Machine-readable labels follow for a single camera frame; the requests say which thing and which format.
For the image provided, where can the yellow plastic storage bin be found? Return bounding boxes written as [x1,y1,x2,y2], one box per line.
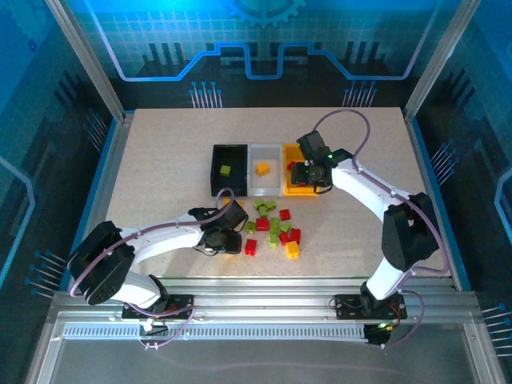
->
[282,142,321,198]

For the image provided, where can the white plastic storage bin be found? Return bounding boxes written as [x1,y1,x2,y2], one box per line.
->
[246,142,285,198]

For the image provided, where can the black plastic storage bin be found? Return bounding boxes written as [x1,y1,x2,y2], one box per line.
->
[210,143,249,198]

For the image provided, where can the blue table edge strip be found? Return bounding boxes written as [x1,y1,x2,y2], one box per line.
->
[58,118,121,291]
[406,114,474,292]

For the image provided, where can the grey metal panel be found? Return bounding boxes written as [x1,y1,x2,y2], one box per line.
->
[23,311,507,384]

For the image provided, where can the black electronics box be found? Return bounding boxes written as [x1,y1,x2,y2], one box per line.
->
[362,322,394,348]

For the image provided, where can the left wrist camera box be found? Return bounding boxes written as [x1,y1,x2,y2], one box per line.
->
[218,198,250,234]

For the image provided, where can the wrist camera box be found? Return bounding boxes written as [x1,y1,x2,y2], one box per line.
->
[218,198,250,234]
[296,130,333,162]

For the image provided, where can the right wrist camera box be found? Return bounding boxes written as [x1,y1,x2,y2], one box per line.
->
[296,130,333,162]

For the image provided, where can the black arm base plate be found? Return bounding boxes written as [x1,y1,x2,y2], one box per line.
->
[122,294,196,321]
[334,294,408,321]

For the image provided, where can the aluminium mounting rail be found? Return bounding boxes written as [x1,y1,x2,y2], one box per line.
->
[46,278,483,321]

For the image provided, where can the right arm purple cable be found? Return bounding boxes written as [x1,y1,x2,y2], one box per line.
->
[315,107,451,349]

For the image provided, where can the slotted grey cable duct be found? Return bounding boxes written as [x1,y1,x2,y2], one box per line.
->
[63,326,367,341]

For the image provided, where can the aluminium frame post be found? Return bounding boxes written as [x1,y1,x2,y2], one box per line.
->
[44,0,129,123]
[403,0,481,121]

